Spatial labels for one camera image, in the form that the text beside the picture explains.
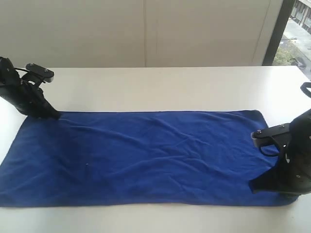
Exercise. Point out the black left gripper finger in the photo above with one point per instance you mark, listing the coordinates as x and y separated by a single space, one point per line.
52 113

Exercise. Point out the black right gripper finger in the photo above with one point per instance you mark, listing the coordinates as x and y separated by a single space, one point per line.
267 181

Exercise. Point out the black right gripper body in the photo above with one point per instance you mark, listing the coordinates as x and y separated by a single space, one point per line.
293 169

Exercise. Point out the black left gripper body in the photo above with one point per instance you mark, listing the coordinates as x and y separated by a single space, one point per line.
22 95

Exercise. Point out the blue microfibre cloth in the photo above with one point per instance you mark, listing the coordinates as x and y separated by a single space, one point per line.
95 159

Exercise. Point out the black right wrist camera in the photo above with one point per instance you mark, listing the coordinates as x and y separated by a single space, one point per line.
269 137

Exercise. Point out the black window frame post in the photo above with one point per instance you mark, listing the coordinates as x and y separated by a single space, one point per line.
278 31

